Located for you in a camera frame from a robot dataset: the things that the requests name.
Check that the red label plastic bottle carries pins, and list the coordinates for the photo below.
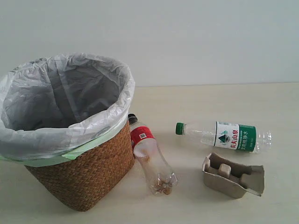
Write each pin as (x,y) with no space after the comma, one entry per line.
(159,175)

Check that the green label water bottle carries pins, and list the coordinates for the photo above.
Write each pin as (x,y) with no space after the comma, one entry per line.
(227,135)

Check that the grey cardboard pulp tray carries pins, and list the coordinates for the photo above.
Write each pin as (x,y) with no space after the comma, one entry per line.
(232,179)

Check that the woven wicker waste basket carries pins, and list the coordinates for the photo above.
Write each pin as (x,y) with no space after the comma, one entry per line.
(82,182)

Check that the white plastic bin liner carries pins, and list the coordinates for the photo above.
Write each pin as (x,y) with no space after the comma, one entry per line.
(54,109)

